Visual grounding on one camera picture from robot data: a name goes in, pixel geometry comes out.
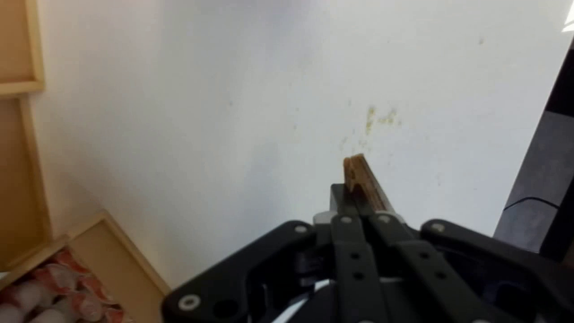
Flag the red and white sachets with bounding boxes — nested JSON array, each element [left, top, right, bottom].
[[0, 247, 128, 323]]

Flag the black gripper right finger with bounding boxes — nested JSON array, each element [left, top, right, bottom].
[[357, 200, 574, 323]]

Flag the tall bamboo organizer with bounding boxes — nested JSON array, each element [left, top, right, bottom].
[[0, 94, 172, 323]]

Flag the wooden condiment bin rack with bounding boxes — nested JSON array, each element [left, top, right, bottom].
[[0, 0, 47, 100]]

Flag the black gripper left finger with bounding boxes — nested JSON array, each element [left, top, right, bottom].
[[160, 180, 384, 323]]

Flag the brown sachet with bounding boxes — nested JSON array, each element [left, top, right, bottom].
[[341, 152, 391, 213]]

